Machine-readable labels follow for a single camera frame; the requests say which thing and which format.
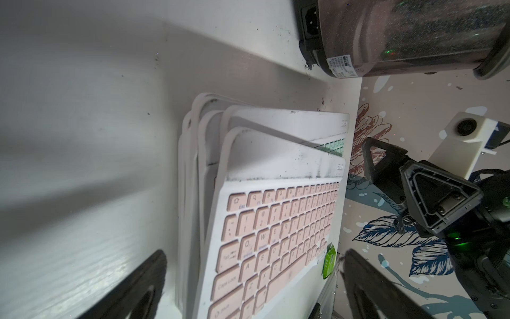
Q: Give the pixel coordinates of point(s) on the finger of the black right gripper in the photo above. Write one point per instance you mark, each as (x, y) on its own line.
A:
(382, 163)
(435, 198)

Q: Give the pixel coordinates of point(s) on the pink keyboard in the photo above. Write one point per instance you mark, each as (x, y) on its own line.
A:
(271, 217)
(208, 160)

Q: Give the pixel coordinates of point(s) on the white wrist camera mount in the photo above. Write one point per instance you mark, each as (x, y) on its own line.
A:
(466, 138)

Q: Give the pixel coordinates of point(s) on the yellow keyboard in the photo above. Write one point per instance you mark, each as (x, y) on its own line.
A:
(203, 103)

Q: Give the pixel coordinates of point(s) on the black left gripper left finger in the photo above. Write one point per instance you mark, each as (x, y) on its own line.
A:
(138, 295)

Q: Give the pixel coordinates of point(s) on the white keyboard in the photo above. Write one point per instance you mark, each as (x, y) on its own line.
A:
(180, 201)

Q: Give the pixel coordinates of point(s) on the steel rice cooker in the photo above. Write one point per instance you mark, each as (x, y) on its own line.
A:
(368, 38)

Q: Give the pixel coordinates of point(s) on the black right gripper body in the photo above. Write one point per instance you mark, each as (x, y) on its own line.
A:
(478, 245)

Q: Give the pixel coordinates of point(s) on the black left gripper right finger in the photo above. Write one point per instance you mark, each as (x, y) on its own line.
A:
(370, 293)

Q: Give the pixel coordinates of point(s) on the green packet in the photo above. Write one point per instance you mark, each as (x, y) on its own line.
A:
(329, 261)

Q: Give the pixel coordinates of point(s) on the pink keyboard back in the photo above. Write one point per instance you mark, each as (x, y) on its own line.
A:
(271, 217)

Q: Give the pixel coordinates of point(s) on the green keyboard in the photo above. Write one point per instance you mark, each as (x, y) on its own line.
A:
(295, 127)

